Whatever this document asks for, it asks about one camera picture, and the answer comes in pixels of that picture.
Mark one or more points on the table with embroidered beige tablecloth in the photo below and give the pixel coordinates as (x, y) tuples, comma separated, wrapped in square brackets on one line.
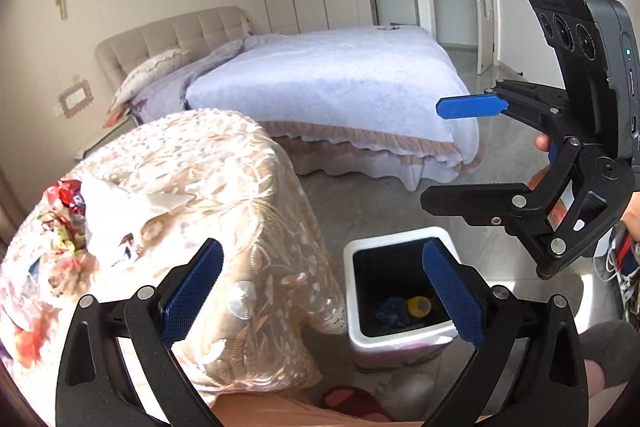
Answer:
[(225, 187)]

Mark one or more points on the red patterned cloth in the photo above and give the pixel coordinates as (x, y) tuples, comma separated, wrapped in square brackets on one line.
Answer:
[(115, 117)]

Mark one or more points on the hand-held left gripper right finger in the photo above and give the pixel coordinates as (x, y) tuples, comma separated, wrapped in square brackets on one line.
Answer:
[(450, 292)]

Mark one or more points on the white trash bin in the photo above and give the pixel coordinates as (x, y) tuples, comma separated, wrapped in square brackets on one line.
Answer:
[(350, 287)]

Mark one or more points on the white nightstand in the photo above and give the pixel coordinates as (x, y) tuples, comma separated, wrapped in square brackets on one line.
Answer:
[(102, 139)]

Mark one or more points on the lavender quilt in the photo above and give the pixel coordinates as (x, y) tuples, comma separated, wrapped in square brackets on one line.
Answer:
[(200, 67)]

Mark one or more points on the person's leg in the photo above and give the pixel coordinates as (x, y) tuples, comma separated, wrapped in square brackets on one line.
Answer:
[(300, 412)]

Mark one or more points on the white bedspread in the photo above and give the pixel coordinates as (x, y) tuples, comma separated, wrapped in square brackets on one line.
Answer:
[(340, 82)]

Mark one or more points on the frilled beige pillow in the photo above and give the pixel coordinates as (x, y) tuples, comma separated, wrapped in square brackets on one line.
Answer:
[(145, 74)]

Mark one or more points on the beige upholstered bed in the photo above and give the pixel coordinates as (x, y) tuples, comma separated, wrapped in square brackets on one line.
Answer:
[(190, 27)]

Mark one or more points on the yellow round lid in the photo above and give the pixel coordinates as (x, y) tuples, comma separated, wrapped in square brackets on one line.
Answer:
[(419, 307)]

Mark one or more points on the person's right forearm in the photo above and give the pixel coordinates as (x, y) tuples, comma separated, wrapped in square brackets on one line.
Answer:
[(632, 217)]

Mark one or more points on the blue crumpled wrapper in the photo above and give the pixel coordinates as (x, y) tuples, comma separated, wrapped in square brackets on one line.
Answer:
[(395, 312)]

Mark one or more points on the colourful crumpled wrapper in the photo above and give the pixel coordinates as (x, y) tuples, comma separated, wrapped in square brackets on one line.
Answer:
[(57, 234)]

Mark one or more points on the grey fuzzy slipper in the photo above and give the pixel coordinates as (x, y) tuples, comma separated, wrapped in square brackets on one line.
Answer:
[(615, 352)]

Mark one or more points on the red slipper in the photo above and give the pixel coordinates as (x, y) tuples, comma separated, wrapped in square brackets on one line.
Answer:
[(355, 404)]

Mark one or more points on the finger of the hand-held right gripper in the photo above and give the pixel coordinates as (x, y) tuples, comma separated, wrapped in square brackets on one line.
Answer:
[(465, 107), (465, 202)]

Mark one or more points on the framed wall switch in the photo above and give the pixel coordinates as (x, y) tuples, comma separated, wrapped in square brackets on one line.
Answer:
[(75, 98)]

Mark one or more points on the person's right hand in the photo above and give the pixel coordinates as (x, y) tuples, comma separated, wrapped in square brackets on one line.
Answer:
[(541, 143)]

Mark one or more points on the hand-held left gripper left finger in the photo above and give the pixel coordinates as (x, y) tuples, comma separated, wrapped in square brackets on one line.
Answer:
[(192, 287)]

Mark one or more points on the small dark patterned object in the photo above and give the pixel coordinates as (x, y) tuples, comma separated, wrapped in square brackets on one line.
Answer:
[(389, 27)]

